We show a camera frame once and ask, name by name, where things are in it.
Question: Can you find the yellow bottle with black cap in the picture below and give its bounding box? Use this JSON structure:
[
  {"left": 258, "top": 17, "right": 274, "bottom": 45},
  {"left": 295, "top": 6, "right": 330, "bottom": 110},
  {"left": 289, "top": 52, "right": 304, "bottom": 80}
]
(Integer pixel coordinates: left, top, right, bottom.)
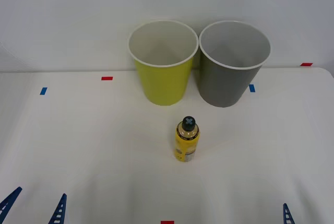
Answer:
[{"left": 174, "top": 115, "right": 201, "bottom": 162}]

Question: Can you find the yellow-green plastic waste bin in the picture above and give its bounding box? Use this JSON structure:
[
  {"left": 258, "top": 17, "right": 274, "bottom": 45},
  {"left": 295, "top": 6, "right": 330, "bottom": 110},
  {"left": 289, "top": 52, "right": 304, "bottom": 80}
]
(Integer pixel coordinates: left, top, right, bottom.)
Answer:
[{"left": 127, "top": 19, "right": 198, "bottom": 107}]

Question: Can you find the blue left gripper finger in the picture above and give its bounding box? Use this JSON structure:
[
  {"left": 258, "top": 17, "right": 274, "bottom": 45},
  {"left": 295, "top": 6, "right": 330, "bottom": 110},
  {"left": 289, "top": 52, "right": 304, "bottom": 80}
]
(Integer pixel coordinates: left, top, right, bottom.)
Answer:
[
  {"left": 0, "top": 186, "right": 23, "bottom": 224},
  {"left": 48, "top": 193, "right": 67, "bottom": 224}
]

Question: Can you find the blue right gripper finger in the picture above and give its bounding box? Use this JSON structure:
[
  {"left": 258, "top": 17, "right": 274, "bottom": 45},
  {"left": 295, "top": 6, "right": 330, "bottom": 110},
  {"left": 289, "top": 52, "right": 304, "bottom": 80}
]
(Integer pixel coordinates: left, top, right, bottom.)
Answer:
[{"left": 283, "top": 203, "right": 296, "bottom": 224}]

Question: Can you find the grey plastic waste bin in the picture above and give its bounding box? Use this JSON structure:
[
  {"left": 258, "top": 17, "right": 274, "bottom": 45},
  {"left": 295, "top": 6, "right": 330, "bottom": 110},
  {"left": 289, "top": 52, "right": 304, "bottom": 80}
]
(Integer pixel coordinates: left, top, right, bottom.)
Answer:
[{"left": 198, "top": 20, "right": 271, "bottom": 108}]

